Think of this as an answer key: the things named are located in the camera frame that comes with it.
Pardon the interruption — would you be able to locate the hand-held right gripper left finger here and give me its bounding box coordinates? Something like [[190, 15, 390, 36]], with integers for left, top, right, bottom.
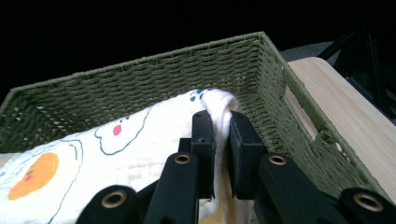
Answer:
[[178, 109, 218, 201]]

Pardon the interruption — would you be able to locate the green woven basket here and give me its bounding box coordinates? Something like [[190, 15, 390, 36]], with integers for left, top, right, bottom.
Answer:
[[0, 31, 392, 224]]

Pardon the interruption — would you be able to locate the black metal stand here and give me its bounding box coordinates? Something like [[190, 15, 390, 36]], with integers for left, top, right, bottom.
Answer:
[[317, 26, 396, 126]]

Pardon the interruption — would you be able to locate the white printed towel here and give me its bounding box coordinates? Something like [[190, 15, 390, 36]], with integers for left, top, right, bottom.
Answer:
[[0, 88, 254, 224]]

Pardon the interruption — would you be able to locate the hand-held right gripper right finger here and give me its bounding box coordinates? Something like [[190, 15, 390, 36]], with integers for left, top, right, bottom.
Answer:
[[228, 110, 268, 201]]

